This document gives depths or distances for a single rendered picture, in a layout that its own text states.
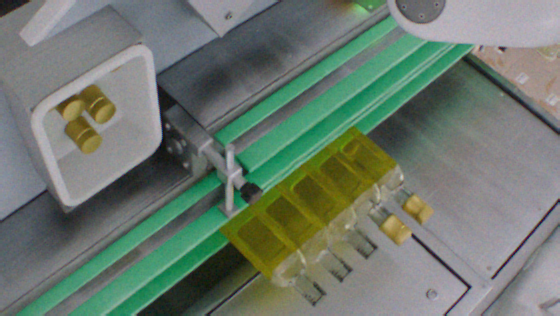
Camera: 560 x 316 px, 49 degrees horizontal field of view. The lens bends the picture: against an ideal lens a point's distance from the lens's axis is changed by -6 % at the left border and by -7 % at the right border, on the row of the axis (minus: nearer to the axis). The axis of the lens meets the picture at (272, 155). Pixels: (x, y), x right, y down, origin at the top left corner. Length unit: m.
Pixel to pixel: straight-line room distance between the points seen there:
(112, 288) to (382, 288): 0.47
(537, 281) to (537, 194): 0.56
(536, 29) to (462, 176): 0.75
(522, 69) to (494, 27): 4.29
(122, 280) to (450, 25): 0.57
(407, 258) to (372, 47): 0.38
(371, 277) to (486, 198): 0.32
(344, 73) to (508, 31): 0.46
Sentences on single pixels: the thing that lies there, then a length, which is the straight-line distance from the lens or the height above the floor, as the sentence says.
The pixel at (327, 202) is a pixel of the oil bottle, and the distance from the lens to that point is 1.02.
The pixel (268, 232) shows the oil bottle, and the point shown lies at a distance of 0.98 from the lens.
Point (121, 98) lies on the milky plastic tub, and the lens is 0.94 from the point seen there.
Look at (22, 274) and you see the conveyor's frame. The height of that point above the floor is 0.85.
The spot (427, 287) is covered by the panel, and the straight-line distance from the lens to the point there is 1.16.
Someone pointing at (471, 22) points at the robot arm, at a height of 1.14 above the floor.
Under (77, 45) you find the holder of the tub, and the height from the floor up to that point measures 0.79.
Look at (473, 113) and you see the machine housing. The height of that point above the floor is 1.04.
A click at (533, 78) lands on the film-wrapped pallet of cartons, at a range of 4.91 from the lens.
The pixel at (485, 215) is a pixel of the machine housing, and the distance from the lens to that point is 1.31.
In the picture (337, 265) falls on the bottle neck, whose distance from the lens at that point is 0.99.
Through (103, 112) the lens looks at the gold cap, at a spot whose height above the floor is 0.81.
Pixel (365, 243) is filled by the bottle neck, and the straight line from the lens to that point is 1.01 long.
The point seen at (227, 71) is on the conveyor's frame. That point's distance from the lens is 0.99.
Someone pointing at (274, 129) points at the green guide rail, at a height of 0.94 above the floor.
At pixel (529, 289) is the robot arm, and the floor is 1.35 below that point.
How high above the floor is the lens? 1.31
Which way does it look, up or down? 22 degrees down
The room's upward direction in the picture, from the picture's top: 133 degrees clockwise
